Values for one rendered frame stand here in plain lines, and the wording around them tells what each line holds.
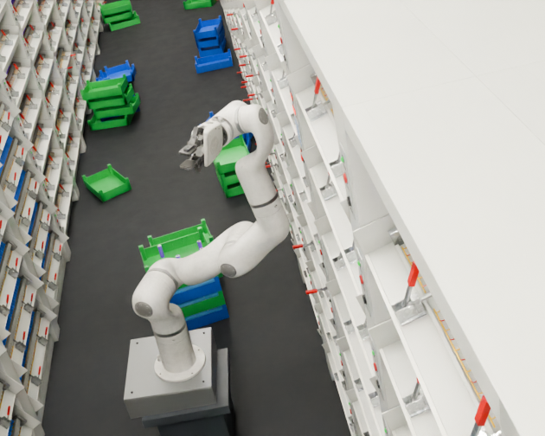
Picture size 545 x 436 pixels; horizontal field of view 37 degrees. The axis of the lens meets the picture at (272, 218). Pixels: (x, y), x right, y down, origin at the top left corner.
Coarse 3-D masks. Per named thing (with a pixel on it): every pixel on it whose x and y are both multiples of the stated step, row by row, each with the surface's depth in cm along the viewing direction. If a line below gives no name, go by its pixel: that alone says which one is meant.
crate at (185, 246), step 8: (200, 232) 374; (176, 240) 374; (184, 240) 376; (192, 240) 377; (144, 248) 372; (152, 248) 373; (168, 248) 375; (176, 248) 376; (184, 248) 375; (192, 248) 374; (144, 256) 372; (152, 256) 375; (160, 256) 373; (168, 256) 372; (184, 256) 370; (144, 264) 368; (152, 264) 369
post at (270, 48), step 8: (256, 8) 259; (264, 24) 253; (264, 32) 254; (264, 40) 257; (272, 48) 257; (272, 80) 262; (280, 104) 267; (288, 152) 276; (288, 160) 278; (296, 192) 284; (296, 200) 287; (304, 240) 297; (312, 280) 304; (320, 320) 314; (328, 360) 325
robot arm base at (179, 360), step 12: (156, 336) 286; (180, 336) 286; (168, 348) 287; (180, 348) 288; (192, 348) 295; (156, 360) 301; (168, 360) 290; (180, 360) 290; (192, 360) 295; (204, 360) 297; (156, 372) 295; (168, 372) 294; (180, 372) 293; (192, 372) 293
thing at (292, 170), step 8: (288, 168) 279; (296, 168) 279; (296, 176) 281; (296, 184) 277; (304, 192) 266; (304, 200) 266; (304, 208) 263; (312, 216) 257; (312, 224) 253; (312, 232) 250; (320, 256) 238; (320, 264) 227
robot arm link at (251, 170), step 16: (240, 112) 225; (256, 112) 223; (240, 128) 226; (256, 128) 224; (272, 144) 231; (240, 160) 236; (256, 160) 230; (240, 176) 236; (256, 176) 235; (256, 192) 237; (272, 192) 239
